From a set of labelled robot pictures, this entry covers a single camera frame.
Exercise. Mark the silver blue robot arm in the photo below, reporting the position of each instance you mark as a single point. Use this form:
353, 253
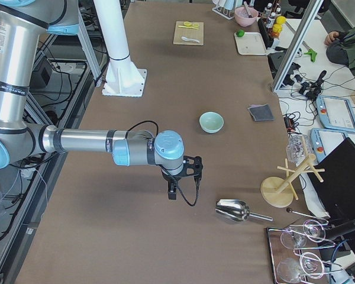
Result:
21, 25

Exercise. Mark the green lime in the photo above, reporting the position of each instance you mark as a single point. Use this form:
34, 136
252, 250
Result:
240, 33

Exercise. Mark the metal scoop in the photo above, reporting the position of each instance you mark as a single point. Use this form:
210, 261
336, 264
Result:
238, 210

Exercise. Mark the green plastic clamp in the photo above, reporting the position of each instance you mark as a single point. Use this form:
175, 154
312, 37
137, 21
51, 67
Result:
312, 54

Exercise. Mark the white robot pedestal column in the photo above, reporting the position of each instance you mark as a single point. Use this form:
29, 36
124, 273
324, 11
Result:
123, 78

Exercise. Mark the seated person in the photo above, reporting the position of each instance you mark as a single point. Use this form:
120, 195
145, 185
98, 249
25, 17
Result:
341, 48

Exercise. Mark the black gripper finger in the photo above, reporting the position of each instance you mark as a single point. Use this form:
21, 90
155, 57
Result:
171, 192

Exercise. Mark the bamboo cutting board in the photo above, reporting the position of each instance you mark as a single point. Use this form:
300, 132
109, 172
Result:
190, 33

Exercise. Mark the yellow plastic knife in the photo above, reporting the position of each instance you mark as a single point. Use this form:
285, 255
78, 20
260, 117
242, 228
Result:
190, 27

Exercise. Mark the pink bowl of ice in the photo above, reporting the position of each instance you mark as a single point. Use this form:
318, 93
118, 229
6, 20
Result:
242, 17

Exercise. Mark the blue teach pendant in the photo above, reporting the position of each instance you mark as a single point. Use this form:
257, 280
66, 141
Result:
324, 141
336, 113

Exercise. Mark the blue teach pendant far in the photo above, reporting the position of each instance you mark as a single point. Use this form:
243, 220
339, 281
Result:
336, 113

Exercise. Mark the yellow lemon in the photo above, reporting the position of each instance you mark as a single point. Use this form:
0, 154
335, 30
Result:
280, 20

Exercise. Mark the black monitor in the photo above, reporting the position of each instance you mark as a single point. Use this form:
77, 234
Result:
337, 191

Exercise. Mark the lemon slice stack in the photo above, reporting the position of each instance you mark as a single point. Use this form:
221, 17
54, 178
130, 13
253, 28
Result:
187, 23

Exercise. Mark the aluminium frame post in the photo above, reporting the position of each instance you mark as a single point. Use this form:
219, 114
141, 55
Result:
298, 37

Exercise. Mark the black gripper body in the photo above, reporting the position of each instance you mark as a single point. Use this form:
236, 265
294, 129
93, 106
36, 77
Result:
170, 179

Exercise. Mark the wooden mug tree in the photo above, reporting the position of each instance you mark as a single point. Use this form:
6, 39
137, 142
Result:
280, 192

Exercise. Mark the grey folded cloth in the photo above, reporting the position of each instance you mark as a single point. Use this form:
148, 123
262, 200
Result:
261, 113

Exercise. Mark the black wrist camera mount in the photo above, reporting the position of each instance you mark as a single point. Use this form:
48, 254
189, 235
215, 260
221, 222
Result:
192, 166

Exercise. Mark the light green bowl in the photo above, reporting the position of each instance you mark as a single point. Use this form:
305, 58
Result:
211, 122

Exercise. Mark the white ceramic spoon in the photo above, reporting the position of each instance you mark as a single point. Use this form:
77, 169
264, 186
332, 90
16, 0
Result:
192, 40

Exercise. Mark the clear glass jar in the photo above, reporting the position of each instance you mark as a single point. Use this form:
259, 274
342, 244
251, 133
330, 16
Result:
298, 148

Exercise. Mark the blue teach pendant near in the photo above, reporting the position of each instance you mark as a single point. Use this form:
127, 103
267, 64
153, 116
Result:
324, 141

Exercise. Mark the cream tray with bear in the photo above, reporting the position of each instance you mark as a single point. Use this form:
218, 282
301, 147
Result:
250, 44

